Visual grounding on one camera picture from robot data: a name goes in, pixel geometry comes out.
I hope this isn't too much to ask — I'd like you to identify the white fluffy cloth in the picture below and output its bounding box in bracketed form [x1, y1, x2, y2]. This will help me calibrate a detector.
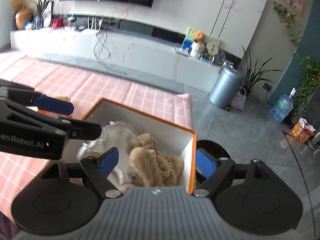
[76, 121, 137, 194]

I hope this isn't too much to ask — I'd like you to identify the brown plush towel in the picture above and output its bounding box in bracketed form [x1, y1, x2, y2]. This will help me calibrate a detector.
[128, 133, 184, 187]

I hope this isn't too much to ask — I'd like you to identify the black round waste bin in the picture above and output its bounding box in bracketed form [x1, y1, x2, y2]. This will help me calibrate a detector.
[196, 140, 231, 184]

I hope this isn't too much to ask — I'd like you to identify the orange white storage box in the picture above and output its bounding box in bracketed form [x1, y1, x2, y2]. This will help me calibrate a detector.
[62, 99, 197, 193]

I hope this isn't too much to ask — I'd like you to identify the pink checkered tablecloth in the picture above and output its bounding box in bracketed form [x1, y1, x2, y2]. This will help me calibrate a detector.
[1, 52, 193, 218]

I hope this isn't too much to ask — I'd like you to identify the woven plastic basket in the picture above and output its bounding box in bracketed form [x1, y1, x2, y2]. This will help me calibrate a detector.
[231, 87, 247, 111]

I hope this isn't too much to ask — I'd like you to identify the white wifi router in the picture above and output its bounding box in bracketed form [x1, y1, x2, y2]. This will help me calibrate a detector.
[84, 16, 104, 34]

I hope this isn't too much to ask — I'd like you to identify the grey metal trash can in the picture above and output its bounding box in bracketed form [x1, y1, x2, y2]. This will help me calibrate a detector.
[208, 66, 245, 109]

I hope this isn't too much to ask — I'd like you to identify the brown round vase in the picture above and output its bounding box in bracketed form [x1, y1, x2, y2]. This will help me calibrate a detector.
[15, 8, 33, 30]

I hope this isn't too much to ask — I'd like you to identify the white marble TV cabinet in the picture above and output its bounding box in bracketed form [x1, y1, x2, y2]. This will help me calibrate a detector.
[10, 28, 220, 92]

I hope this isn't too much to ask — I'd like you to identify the glass vase with grass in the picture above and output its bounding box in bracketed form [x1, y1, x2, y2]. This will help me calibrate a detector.
[31, 0, 52, 29]

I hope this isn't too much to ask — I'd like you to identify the blue water jug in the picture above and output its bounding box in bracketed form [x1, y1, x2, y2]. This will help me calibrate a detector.
[269, 87, 297, 123]

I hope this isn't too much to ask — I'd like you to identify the potted green long-leaf plant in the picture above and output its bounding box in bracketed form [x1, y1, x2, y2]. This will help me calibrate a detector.
[242, 46, 281, 97]

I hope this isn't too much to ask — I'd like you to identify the orange gift box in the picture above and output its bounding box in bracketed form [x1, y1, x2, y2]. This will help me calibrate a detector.
[290, 118, 315, 144]

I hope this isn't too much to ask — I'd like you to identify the round paper fan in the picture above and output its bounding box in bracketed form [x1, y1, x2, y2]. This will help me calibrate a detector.
[206, 40, 220, 56]

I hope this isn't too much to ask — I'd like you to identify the teddy bear in pot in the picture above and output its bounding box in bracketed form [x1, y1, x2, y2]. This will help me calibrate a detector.
[190, 31, 205, 59]

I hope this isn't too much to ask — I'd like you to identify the green climbing vine plant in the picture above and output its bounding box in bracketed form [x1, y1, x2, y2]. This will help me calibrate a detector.
[293, 53, 319, 118]

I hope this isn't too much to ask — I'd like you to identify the black hanging cable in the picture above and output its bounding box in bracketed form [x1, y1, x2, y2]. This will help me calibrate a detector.
[93, 29, 127, 75]

